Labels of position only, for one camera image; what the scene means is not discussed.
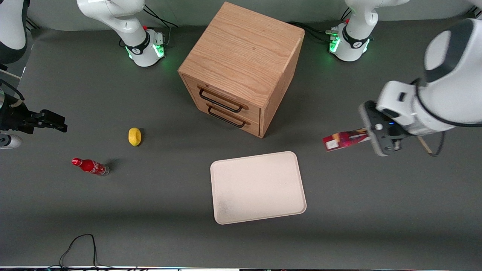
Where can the oak wooden drawer cabinet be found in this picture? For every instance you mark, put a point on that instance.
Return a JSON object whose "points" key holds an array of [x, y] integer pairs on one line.
{"points": [[244, 49]]}

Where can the red cola bottle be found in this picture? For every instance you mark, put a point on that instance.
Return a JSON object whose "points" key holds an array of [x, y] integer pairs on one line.
{"points": [[90, 166]]}

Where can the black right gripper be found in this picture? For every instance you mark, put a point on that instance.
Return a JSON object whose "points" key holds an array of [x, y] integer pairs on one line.
{"points": [[14, 117]]}

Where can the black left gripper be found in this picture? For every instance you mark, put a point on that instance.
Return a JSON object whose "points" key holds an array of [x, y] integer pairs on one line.
{"points": [[394, 130]]}

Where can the beige rectangular tray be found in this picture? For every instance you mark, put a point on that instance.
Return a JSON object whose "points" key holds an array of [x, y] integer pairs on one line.
{"points": [[256, 188]]}

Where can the red cookie box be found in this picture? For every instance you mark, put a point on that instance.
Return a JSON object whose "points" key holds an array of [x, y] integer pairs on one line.
{"points": [[342, 140]]}

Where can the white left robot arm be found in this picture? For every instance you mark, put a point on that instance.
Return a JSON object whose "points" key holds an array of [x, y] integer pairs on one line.
{"points": [[452, 94]]}

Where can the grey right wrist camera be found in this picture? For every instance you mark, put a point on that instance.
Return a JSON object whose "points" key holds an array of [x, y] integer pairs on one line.
{"points": [[9, 141]]}

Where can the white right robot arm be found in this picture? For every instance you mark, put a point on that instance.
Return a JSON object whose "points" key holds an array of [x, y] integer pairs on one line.
{"points": [[113, 11]]}

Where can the yellow lemon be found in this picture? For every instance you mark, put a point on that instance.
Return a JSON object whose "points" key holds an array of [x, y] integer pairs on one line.
{"points": [[134, 136]]}

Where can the wooden drawer front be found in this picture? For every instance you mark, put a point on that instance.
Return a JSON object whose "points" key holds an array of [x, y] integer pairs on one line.
{"points": [[253, 128], [252, 111]]}

